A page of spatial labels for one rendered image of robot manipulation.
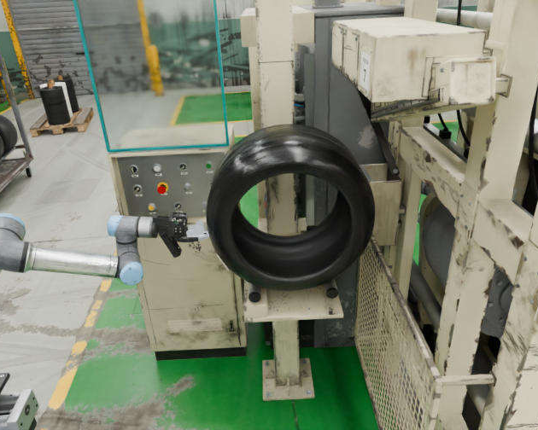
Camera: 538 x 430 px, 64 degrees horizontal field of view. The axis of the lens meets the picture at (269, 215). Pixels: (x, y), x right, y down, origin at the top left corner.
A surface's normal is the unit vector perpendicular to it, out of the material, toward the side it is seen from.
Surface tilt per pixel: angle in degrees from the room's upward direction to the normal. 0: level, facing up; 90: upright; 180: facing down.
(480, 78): 72
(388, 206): 90
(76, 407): 0
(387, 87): 90
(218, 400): 0
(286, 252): 35
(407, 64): 90
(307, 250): 39
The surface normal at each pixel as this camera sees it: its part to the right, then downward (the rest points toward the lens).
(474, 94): 0.00, 0.16
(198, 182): 0.02, 0.46
